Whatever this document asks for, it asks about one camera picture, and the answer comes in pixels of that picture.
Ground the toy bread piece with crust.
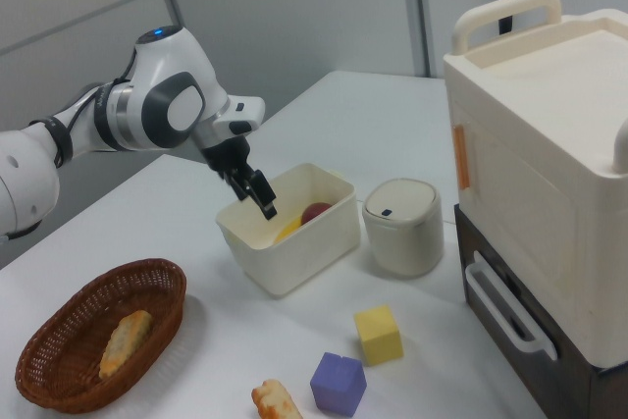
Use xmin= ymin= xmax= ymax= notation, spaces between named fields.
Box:
xmin=251 ymin=378 xmax=304 ymax=419

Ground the dark brown drawer base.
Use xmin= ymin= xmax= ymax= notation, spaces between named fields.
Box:
xmin=453 ymin=204 xmax=628 ymax=419

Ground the toy bread loaf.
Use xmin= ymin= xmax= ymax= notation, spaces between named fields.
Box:
xmin=98 ymin=309 xmax=154 ymax=381

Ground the red toy apple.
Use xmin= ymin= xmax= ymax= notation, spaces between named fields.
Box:
xmin=300 ymin=201 xmax=332 ymax=227

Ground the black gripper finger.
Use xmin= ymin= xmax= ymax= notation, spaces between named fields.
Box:
xmin=246 ymin=170 xmax=279 ymax=221
xmin=226 ymin=170 xmax=253 ymax=202

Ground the brown woven wicker basket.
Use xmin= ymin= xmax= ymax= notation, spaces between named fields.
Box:
xmin=14 ymin=257 xmax=188 ymax=415

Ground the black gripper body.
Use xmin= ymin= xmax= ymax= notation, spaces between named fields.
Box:
xmin=197 ymin=135 xmax=253 ymax=181

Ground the yellow toy fruit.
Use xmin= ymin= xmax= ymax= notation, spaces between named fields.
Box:
xmin=273 ymin=219 xmax=302 ymax=244

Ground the cream toy cabinet with handles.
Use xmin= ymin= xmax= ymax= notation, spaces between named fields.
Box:
xmin=443 ymin=0 xmax=628 ymax=369

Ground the black cable strap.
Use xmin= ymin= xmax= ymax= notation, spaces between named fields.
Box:
xmin=27 ymin=116 xmax=76 ymax=169

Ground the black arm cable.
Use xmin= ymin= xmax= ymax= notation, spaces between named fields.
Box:
xmin=58 ymin=48 xmax=138 ymax=155

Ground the white drawer handle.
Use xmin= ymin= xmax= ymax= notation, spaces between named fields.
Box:
xmin=464 ymin=263 xmax=558 ymax=362

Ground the small cream lidded bin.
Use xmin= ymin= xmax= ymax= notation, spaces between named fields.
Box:
xmin=361 ymin=178 xmax=445 ymax=279

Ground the white rectangular plastic container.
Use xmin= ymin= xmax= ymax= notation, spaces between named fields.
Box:
xmin=216 ymin=162 xmax=362 ymax=299

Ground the orange cabinet door handle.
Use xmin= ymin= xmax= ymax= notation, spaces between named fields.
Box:
xmin=453 ymin=124 xmax=473 ymax=190

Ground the purple foam cube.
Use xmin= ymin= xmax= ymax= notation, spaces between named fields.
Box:
xmin=309 ymin=351 xmax=368 ymax=417

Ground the yellow foam cube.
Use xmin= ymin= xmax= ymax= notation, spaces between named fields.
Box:
xmin=353 ymin=304 xmax=405 ymax=367

